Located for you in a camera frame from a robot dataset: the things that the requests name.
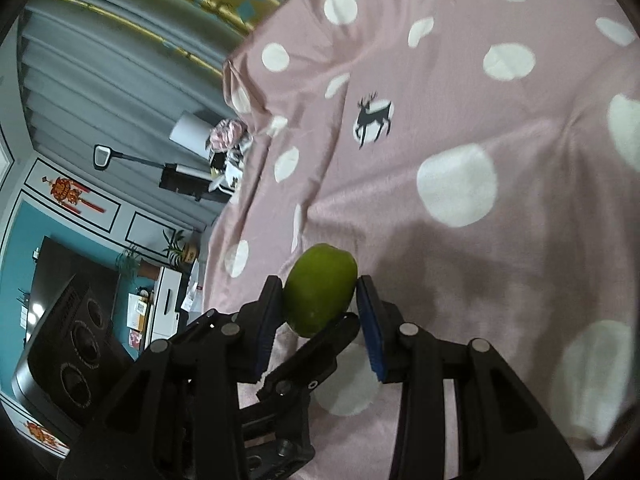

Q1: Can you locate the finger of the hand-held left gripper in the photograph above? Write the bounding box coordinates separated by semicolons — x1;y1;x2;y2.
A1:
239;312;362;480

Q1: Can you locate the pink floral cloth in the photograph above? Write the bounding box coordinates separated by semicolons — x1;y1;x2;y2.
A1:
207;120;253;153

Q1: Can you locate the pink polka dot blanket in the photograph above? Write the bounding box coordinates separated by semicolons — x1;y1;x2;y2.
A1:
202;0;640;480

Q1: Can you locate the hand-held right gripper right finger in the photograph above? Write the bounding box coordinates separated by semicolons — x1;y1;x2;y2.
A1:
356;275;585;480

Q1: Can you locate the grey curtain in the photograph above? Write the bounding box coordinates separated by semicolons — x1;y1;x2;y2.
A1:
15;0;241;226

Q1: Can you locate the stick vacuum cleaner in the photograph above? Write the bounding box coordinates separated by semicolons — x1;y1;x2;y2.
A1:
94;144;223;203

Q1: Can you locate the potted green plant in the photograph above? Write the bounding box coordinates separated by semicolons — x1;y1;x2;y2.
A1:
162;230;193;266
116;245;146;278

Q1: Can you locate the white cabinet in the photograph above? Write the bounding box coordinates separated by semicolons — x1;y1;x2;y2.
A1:
145;266;201;346

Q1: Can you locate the green tomato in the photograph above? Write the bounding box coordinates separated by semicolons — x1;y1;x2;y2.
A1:
282;243;359;338

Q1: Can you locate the red knot wall decoration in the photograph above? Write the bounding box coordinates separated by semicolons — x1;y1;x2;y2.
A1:
42;176;107;214
22;420;68;453

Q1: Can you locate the black television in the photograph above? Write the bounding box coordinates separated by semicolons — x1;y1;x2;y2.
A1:
22;235;121;361

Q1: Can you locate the black white printed bag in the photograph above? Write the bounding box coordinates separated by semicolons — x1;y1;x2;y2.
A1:
207;152;246;196

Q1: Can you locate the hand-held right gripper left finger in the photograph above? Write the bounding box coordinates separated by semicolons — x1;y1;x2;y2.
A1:
56;275;285;480

